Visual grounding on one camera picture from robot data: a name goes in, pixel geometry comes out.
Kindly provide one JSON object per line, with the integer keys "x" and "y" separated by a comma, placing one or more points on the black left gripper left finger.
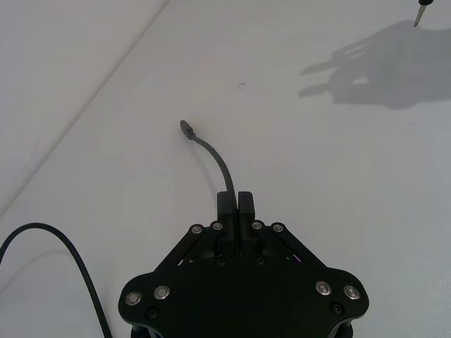
{"x": 226, "y": 214}

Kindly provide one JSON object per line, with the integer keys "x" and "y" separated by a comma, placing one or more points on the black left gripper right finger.
{"x": 246, "y": 211}

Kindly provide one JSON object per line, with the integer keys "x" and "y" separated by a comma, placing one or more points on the white table cloth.
{"x": 303, "y": 169}

